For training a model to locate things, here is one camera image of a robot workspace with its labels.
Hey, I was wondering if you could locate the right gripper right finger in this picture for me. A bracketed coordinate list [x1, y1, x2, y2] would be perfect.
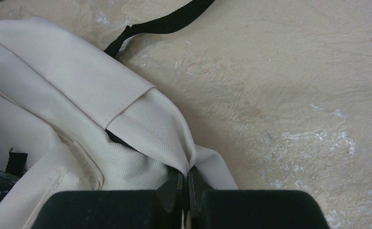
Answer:
[188, 167, 329, 229]

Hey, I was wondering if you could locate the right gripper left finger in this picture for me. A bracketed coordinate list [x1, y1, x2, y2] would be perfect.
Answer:
[32, 169, 183, 229]

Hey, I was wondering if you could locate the beige canvas backpack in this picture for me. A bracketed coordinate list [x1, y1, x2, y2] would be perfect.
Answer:
[0, 0, 237, 229]

